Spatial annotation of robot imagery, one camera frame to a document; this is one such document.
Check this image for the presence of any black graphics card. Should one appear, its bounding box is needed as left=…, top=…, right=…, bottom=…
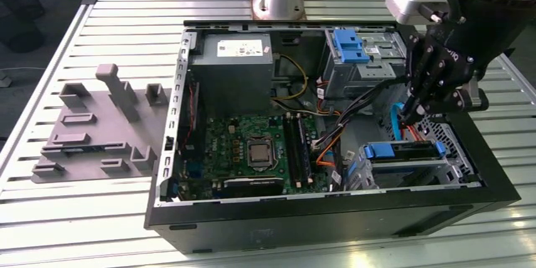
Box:
left=220, top=176, right=286, bottom=199

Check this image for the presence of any hard disk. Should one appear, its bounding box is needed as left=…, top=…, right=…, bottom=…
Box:
left=360, top=141, right=446, bottom=161

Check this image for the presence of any silver CPU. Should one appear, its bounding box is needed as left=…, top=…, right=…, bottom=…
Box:
left=250, top=144, right=274, bottom=163

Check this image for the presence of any grey drive cage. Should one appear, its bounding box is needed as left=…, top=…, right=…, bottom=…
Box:
left=323, top=28, right=414, bottom=101

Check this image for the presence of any RAM stick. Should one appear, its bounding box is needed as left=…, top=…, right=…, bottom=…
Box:
left=58, top=146, right=123, bottom=153

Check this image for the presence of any yellow wire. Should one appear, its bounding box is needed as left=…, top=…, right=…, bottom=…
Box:
left=270, top=54, right=310, bottom=103

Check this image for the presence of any black mesh basket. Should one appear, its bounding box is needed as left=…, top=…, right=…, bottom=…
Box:
left=0, top=0, right=47, bottom=53

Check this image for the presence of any blue drive latch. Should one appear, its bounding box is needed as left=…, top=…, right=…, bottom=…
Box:
left=334, top=29, right=374, bottom=64

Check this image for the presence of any blue data wire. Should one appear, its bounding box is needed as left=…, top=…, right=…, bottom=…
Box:
left=392, top=102, right=414, bottom=142

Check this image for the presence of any CPU socket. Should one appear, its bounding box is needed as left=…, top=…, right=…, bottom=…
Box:
left=244, top=136, right=280, bottom=171

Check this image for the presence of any green motherboard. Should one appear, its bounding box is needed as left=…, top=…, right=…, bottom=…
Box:
left=178, top=113, right=335, bottom=202

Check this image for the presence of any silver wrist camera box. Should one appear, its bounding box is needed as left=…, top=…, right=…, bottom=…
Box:
left=384, top=0, right=452, bottom=26

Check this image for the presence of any red orange power wire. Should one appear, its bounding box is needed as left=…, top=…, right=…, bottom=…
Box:
left=400, top=122, right=427, bottom=142

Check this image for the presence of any grey parts rack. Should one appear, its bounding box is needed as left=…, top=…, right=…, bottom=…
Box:
left=31, top=63, right=174, bottom=185

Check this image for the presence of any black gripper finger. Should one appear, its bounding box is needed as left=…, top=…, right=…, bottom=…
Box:
left=414, top=87, right=476, bottom=124
left=404, top=28, right=447, bottom=124

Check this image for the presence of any silver disk bay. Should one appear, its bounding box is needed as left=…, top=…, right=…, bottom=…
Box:
left=342, top=137, right=482, bottom=193

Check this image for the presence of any black wire bundle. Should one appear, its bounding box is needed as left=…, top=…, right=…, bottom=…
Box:
left=312, top=75, right=414, bottom=151

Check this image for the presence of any grey power supply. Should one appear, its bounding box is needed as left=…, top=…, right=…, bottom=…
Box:
left=188, top=31, right=276, bottom=117

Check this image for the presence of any black PC case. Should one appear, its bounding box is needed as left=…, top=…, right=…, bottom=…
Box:
left=143, top=19, right=523, bottom=255

